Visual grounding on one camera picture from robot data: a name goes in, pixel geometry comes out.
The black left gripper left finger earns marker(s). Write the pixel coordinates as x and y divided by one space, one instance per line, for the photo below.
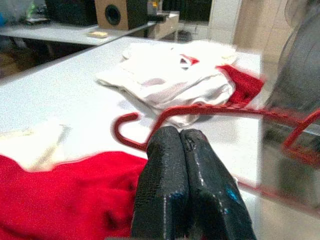
162 185

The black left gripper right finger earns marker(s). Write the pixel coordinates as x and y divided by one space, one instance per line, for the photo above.
215 190

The bare red clothes hanger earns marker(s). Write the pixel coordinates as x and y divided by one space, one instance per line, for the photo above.
117 128

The large red garment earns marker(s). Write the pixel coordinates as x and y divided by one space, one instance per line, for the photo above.
62 200

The small red garment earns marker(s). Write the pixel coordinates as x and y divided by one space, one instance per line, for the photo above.
245 85

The white garment pile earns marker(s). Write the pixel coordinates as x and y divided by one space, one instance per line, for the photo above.
162 75

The cream garment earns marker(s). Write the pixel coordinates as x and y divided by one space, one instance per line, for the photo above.
37 145

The wooden speaker box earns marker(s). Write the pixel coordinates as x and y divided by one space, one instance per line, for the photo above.
115 12

